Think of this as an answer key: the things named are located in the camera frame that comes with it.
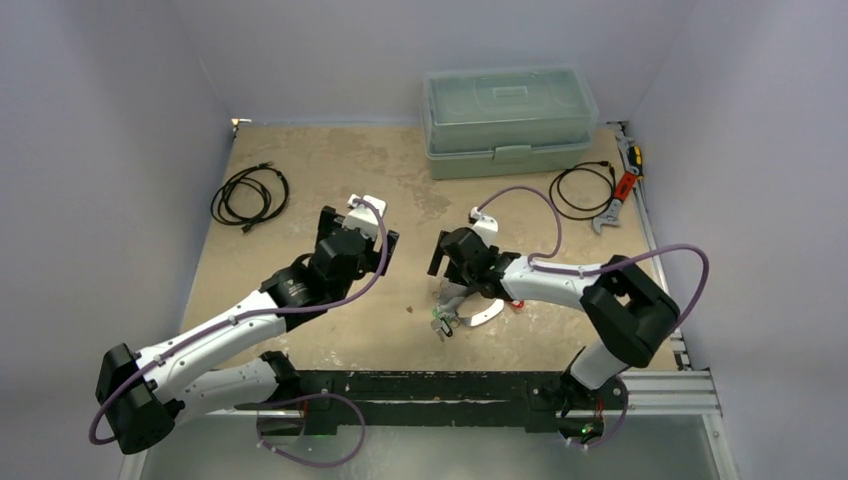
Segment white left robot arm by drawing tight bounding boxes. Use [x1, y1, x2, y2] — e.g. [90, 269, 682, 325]
[87, 223, 400, 455]

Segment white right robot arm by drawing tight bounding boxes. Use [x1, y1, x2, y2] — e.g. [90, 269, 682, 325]
[427, 209, 683, 411]

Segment green plastic toolbox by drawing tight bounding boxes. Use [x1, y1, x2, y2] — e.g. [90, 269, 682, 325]
[420, 65, 599, 180]

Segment yellow black tool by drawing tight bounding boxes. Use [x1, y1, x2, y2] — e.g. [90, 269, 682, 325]
[613, 125, 644, 180]

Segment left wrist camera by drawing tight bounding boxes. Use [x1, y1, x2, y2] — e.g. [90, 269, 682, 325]
[342, 194, 387, 240]

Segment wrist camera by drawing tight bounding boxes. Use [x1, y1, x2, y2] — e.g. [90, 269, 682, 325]
[342, 194, 387, 240]
[468, 207, 499, 247]

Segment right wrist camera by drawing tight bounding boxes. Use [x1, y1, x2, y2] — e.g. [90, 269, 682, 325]
[468, 207, 499, 247]

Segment black coiled cable left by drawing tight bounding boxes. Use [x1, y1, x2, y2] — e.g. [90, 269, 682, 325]
[210, 162, 291, 234]

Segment black coiled cable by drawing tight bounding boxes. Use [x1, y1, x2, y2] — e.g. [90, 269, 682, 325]
[210, 162, 291, 234]
[548, 160, 619, 222]

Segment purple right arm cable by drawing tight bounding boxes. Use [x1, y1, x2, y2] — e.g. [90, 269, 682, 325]
[473, 186, 711, 452]

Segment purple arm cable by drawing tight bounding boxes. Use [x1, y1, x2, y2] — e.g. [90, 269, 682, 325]
[87, 197, 390, 468]
[473, 186, 711, 452]

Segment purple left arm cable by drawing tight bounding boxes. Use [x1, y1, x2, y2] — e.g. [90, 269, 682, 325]
[87, 197, 390, 468]

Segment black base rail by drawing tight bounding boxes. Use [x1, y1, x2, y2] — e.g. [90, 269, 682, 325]
[240, 370, 627, 435]

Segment black coiled cable right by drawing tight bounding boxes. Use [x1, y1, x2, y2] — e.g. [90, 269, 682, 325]
[548, 160, 619, 222]

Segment red handled adjustable wrench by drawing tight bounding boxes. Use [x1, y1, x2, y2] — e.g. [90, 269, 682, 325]
[592, 171, 640, 235]

